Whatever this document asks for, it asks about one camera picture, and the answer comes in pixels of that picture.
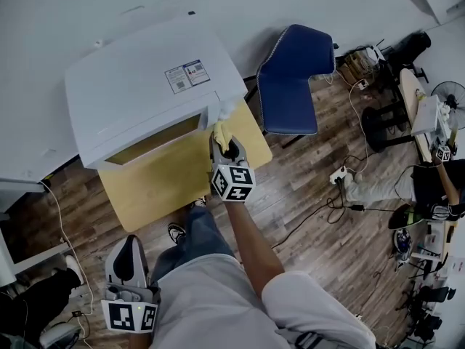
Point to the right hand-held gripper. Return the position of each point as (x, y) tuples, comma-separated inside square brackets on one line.
[(232, 182)]

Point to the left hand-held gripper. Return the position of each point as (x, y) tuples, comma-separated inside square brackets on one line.
[(120, 315)]

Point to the yellow cloth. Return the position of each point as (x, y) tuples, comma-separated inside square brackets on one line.
[(221, 133)]

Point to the white microwave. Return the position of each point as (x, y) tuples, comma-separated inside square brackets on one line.
[(138, 96)]

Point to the person's right forearm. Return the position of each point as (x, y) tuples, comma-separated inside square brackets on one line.
[(250, 245)]

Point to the person's left forearm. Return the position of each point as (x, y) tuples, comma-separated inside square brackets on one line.
[(138, 340)]

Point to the person's right shoe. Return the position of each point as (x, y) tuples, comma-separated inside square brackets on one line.
[(200, 202)]

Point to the person's shoe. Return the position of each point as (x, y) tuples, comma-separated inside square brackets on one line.
[(177, 233), (200, 202)]

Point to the person's left shoe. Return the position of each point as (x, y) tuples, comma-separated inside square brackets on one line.
[(177, 233)]

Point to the black power adapter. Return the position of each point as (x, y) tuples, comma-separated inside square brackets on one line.
[(76, 313)]

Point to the blue chair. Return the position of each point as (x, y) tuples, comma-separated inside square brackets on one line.
[(287, 104)]

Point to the light wooden side table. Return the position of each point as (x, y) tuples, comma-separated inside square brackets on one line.
[(163, 195)]

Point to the person's blue jeans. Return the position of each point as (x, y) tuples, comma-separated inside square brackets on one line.
[(200, 235)]

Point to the person's white shirt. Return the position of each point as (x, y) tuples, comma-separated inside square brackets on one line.
[(210, 304)]

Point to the grey office chair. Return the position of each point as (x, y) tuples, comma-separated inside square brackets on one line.
[(58, 336)]

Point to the white power strip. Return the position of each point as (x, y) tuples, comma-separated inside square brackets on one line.
[(338, 176)]

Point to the white desk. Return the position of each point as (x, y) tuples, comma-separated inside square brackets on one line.
[(18, 185)]

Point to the cardboard box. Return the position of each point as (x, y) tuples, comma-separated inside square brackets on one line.
[(354, 65)]

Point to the white router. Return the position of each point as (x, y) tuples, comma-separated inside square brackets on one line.
[(374, 53)]

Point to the round wooden table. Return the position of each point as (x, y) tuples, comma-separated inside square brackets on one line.
[(408, 86)]

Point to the dark patterned helmet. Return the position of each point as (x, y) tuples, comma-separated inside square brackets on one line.
[(403, 247)]

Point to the white countertop appliance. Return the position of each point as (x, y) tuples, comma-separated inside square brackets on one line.
[(428, 118)]

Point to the black office chair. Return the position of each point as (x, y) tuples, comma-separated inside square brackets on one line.
[(414, 46)]

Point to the standing fan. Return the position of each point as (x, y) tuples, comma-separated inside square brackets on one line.
[(450, 93)]

